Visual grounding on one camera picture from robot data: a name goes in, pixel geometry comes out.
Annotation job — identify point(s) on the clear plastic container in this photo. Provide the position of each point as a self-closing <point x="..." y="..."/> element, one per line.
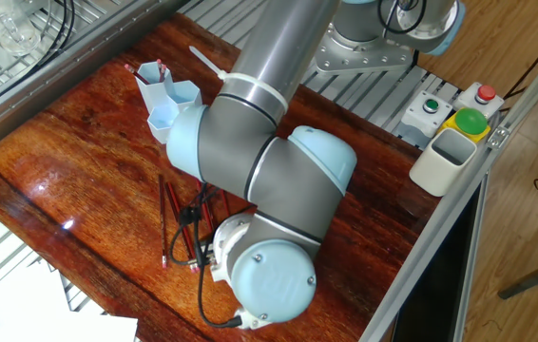
<point x="8" y="27"/>

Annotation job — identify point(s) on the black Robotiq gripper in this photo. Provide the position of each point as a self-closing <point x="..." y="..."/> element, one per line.
<point x="201" y="249"/>

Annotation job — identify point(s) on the light blue hexagonal pen holder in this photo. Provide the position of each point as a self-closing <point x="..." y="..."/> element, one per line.
<point x="160" y="100"/>

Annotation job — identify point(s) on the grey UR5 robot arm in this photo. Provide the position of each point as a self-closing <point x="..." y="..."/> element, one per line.
<point x="278" y="171"/>

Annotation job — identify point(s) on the brown wood-grain board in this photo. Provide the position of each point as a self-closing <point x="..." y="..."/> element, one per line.
<point x="364" y="228"/>

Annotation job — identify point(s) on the large white paper sheet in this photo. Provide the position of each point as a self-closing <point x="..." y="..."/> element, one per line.
<point x="12" y="318"/>

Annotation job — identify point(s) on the white rounded rectangular pen holder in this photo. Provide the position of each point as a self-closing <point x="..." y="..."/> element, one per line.
<point x="435" y="171"/>

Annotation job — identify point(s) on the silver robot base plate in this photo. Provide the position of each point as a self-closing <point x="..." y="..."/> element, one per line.
<point x="364" y="59"/>

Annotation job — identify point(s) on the white control button box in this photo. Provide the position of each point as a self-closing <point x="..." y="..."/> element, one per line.
<point x="419" y="119"/>

